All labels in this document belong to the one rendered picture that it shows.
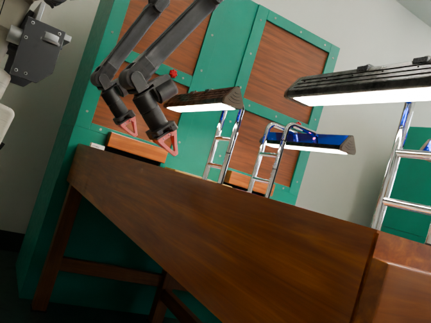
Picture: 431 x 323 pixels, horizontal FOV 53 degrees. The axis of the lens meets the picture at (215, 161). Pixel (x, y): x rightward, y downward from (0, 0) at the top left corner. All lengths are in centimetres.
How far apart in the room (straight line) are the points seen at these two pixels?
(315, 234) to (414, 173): 371
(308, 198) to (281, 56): 179
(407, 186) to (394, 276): 377
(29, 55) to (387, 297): 107
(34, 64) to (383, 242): 104
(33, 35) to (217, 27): 131
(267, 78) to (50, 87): 135
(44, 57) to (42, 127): 168
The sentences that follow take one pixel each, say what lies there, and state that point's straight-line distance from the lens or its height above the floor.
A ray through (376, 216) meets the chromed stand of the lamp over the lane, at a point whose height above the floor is 80.
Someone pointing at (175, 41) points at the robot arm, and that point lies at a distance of 129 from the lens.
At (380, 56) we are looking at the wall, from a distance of 465.
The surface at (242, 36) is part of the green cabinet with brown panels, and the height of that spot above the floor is 159.
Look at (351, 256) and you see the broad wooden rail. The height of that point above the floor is 73.
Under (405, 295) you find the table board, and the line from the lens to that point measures 47.
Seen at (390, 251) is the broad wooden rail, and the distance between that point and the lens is 47.
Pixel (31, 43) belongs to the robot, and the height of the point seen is 98.
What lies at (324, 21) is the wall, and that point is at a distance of 412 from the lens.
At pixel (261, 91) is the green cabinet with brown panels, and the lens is 252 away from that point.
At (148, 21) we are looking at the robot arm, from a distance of 175.
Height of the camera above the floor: 76
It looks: 3 degrees up
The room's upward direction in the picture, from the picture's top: 17 degrees clockwise
